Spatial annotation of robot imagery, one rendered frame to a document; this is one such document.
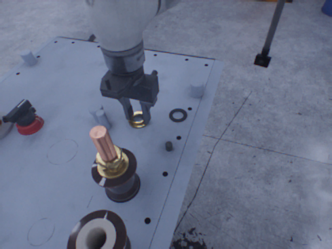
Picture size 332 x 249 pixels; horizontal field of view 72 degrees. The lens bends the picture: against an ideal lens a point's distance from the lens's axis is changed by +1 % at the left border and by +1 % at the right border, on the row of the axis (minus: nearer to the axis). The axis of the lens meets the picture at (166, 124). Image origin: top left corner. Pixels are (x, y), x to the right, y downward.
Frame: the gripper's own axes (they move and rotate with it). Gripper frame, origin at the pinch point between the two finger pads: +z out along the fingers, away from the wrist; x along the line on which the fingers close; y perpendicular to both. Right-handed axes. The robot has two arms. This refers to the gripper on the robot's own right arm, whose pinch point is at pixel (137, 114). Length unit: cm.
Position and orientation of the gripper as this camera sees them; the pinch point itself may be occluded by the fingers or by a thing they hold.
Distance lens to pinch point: 65.2
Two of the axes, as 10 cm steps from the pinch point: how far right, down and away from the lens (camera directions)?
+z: 0.6, 6.4, 7.6
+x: -9.4, -2.1, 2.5
